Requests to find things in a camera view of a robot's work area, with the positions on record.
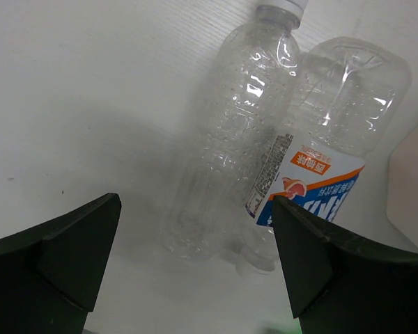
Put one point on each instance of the clear unlabelled plastic bottle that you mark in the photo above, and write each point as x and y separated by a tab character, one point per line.
243	99

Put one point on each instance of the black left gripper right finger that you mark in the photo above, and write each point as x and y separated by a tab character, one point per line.
340	282

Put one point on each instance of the clear bottle white-blue label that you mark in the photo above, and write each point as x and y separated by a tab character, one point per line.
346	95

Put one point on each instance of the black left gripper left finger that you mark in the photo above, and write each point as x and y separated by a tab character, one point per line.
50	274

